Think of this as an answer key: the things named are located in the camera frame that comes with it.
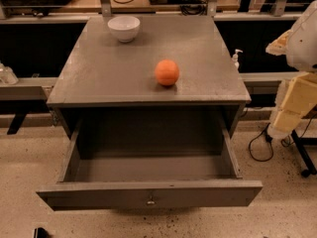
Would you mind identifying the grey top drawer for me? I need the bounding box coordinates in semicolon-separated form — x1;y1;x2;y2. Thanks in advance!
37;119;263;210

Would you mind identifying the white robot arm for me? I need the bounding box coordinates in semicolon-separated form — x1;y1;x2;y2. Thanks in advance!
265;1;317;139

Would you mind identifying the black stand leg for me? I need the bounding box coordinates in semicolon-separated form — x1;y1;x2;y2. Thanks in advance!
291;130;317;178

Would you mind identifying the white pump bottle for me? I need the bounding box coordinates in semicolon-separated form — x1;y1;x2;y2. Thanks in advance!
232;49;243;69

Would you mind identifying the orange ball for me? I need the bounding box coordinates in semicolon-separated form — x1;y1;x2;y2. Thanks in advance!
155;59;179;86

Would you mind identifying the white ceramic bowl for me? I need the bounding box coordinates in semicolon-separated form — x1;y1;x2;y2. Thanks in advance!
107;16;141;43

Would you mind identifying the grey wooden cabinet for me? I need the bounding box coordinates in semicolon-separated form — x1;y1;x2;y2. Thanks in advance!
48;15;251;135

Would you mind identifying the black object on floor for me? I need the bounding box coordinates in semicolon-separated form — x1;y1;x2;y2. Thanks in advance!
33;227;49;238

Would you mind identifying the black floor cable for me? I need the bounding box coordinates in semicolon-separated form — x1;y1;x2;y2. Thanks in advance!
248;114;317;163

